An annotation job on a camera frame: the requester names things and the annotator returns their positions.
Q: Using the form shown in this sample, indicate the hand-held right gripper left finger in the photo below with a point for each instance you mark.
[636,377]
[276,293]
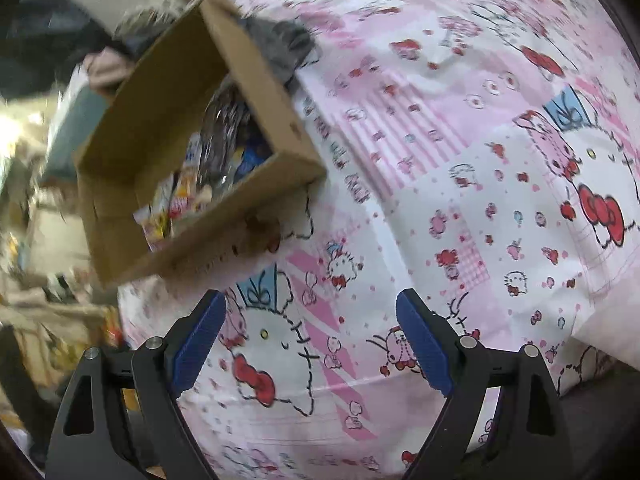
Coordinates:
[200,340]

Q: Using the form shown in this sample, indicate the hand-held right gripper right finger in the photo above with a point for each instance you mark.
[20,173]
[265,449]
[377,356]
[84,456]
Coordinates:
[425,340]

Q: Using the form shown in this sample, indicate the yellow bear print snack packet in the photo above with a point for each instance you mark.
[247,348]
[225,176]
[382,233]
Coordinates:
[152,222]

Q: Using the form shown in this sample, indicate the red white rice cake packet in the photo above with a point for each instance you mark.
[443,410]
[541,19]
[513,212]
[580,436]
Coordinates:
[180,200]

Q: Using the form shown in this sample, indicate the brown cardboard box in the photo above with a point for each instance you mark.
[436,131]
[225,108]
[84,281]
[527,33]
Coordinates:
[150,100]

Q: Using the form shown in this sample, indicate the person's grey trousers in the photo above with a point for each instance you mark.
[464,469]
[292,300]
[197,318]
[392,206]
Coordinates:
[605,410]

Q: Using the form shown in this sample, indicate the pink garment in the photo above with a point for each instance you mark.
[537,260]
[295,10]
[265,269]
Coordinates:
[105,72]

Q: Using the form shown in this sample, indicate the grey cloth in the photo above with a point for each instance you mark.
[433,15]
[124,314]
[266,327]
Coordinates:
[280,45]

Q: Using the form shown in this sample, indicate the black cloth pile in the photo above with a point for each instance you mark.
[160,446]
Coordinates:
[50,35]

